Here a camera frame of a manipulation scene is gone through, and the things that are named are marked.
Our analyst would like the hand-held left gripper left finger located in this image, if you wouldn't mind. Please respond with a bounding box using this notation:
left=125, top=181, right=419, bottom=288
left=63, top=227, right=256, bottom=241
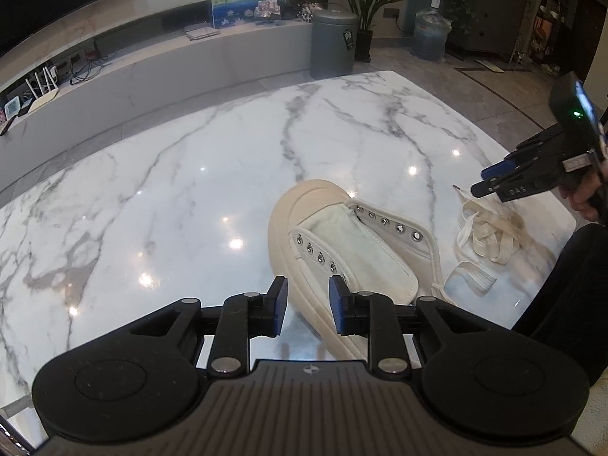
left=128, top=275, right=289, bottom=376

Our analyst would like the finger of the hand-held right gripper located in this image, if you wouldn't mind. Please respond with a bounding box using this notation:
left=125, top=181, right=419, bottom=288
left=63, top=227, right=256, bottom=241
left=481, top=125, right=565, bottom=181
left=471, top=152, right=592, bottom=201

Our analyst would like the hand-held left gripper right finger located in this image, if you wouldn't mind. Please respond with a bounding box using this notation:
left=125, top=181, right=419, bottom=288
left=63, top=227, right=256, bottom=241
left=329, top=274, right=480, bottom=376

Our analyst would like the white shoelace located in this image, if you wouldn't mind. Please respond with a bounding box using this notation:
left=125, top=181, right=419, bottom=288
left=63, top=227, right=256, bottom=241
left=430, top=185, right=524, bottom=306

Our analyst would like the beige canvas shoe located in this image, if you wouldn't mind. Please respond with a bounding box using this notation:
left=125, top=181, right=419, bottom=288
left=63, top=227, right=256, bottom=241
left=267, top=179, right=450, bottom=362

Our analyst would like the person's right hand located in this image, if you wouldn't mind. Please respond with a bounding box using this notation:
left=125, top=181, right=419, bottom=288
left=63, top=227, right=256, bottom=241
left=559, top=171, right=608, bottom=224

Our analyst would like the dark wooden shelf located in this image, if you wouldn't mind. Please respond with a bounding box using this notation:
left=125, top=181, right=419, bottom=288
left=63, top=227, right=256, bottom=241
left=525, top=0, right=578, bottom=77

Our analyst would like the person's dark clothing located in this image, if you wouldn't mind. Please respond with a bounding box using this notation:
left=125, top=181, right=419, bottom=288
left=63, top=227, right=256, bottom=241
left=510, top=223, right=608, bottom=385

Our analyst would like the grey cabinet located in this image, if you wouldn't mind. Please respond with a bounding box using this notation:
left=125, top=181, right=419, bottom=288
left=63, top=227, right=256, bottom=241
left=446, top=0, right=529, bottom=60

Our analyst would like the blue water bottle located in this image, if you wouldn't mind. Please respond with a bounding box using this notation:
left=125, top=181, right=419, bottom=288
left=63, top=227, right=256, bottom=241
left=412, top=8, right=451, bottom=62

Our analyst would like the potted green plant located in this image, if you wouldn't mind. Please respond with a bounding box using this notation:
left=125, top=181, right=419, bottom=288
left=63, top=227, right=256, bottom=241
left=320, top=0, right=412, bottom=63

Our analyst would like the grey trash bin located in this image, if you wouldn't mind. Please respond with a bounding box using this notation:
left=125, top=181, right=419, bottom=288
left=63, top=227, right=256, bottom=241
left=310, top=8, right=359, bottom=79

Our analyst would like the light textured cloth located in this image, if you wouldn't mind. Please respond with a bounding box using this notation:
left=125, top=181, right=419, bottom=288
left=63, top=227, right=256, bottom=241
left=567, top=373, right=608, bottom=456

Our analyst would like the black and white patterned box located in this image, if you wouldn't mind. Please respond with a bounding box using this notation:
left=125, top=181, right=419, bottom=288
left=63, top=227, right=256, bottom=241
left=298, top=2, right=328, bottom=22

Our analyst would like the marble TV console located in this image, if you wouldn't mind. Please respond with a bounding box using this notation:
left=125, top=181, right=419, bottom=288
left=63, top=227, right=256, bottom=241
left=0, top=7, right=333, bottom=138

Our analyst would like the blue and green flower painting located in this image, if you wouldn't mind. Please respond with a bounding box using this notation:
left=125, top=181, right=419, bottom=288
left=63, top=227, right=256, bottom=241
left=210, top=0, right=277, bottom=29

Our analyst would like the white router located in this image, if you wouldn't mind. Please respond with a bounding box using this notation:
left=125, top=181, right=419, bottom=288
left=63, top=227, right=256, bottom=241
left=23, top=67, right=60, bottom=115

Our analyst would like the small photo frame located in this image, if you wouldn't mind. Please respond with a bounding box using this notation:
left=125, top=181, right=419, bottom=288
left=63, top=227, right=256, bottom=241
left=255, top=0, right=282, bottom=24

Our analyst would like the tangle of black cables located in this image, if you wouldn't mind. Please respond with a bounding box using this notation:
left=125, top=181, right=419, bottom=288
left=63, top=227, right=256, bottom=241
left=50, top=50, right=112, bottom=85

